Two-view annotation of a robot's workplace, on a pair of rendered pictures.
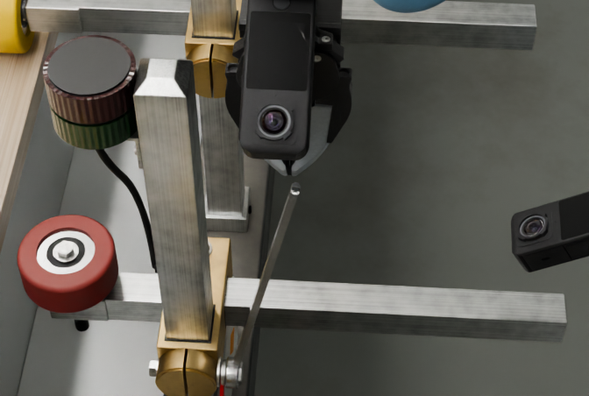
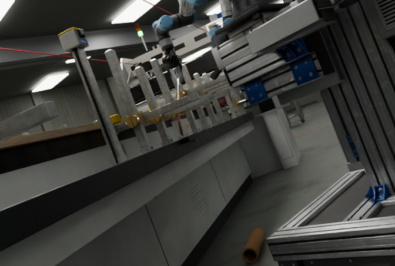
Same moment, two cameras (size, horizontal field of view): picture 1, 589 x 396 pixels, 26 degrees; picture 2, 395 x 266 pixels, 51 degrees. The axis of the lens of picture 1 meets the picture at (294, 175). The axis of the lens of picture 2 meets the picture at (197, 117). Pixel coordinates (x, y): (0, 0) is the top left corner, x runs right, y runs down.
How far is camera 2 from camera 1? 1.96 m
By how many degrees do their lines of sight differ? 52
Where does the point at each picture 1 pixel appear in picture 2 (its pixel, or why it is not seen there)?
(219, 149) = (188, 114)
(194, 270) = (166, 91)
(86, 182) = not seen: hidden behind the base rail
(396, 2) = (163, 25)
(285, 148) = (166, 58)
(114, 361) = not seen: hidden behind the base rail
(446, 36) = (213, 82)
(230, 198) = (193, 125)
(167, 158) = (156, 70)
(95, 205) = not seen: hidden behind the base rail
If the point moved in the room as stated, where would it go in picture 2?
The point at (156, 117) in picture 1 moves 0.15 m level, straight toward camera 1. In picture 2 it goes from (153, 63) to (147, 60)
